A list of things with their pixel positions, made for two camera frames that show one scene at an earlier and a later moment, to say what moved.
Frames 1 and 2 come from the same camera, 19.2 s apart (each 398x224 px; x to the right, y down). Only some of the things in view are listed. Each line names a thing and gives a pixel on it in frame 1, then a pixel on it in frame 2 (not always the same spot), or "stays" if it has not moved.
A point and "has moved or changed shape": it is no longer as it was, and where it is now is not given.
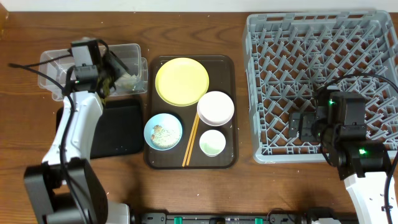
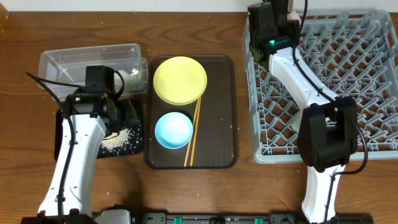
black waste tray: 119,130 stays
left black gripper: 117,66 -> 128,118
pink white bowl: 215,108 -> 293,15
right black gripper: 303,126 -> 257,51
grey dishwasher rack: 290,55 stays
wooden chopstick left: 189,140 stays
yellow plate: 182,81 stays
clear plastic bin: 134,81 stays
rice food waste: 164,138 -> 127,140
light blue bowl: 163,132 has moved or changed shape
